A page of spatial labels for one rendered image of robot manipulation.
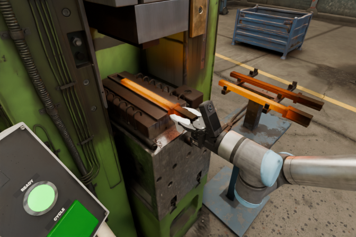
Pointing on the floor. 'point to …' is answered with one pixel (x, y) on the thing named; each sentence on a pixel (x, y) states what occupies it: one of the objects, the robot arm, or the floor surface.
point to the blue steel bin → (272, 28)
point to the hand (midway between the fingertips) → (178, 111)
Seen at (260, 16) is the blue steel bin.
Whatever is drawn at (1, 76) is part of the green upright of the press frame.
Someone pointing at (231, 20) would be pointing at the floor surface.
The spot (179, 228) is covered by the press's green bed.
